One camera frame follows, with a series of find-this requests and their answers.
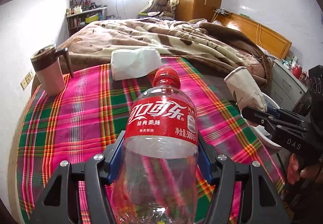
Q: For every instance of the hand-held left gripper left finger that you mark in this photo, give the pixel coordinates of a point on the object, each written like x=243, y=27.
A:
x=116, y=158

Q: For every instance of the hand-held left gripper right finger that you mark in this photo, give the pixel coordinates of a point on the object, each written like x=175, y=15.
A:
x=205, y=161

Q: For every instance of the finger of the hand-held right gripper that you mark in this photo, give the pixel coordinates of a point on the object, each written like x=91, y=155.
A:
x=275, y=113
x=254, y=115

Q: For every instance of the white trash bin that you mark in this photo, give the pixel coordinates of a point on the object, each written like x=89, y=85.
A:
x=260, y=133

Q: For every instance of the beige paper cup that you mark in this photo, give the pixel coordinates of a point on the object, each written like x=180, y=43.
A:
x=244, y=87

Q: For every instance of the clear plastic bottle red label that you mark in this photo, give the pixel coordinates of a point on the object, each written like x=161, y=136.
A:
x=161, y=118

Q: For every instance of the person's right hand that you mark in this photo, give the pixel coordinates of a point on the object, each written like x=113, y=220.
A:
x=294, y=168

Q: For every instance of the grey drawer nightstand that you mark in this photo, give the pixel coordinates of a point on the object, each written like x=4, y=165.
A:
x=285, y=85

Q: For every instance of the pink green plaid blanket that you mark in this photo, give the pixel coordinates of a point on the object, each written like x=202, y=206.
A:
x=75, y=125

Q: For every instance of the wooden headboard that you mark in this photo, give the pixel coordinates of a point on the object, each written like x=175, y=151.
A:
x=260, y=33

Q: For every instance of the white tissue pack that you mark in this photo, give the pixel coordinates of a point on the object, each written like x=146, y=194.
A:
x=133, y=63

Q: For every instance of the pink mug with brown lid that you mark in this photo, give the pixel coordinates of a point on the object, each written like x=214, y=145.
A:
x=49, y=77

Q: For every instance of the white power strip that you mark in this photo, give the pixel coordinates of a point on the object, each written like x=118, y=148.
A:
x=221, y=10

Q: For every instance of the brown beige fleece blanket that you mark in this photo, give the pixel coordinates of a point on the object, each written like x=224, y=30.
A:
x=176, y=37

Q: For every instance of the grey shelf unit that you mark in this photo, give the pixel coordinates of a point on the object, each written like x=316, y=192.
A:
x=85, y=18

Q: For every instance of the brown teddy bear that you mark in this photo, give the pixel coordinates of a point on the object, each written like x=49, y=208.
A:
x=162, y=3

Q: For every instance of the row of bottles and jars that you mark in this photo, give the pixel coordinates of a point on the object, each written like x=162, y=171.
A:
x=75, y=8

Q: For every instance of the wall socket plate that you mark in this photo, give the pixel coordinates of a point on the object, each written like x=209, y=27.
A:
x=26, y=81

